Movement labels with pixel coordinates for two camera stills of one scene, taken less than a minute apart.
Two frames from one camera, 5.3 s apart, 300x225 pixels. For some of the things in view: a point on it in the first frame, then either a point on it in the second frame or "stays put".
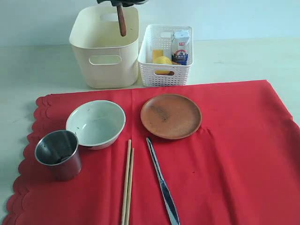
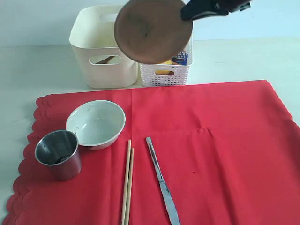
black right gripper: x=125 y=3 -> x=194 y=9
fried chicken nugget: x=172 y=73 stays put
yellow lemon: x=162 y=60 stays put
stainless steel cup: x=58 y=150 stays put
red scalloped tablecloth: x=241 y=167 stays put
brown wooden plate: x=171 y=116 -> x=153 y=31
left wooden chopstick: x=126 y=184 stays put
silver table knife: x=166 y=194 stays put
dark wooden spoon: x=122 y=22 -> x=105 y=60
